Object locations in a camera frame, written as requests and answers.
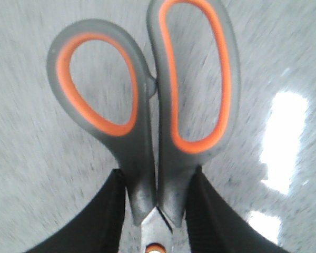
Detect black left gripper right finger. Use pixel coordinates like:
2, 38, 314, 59
185, 166, 286, 253

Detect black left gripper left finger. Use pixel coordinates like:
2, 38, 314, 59
28, 169, 125, 253

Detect grey and orange scissors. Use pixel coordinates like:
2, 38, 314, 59
47, 1, 240, 252

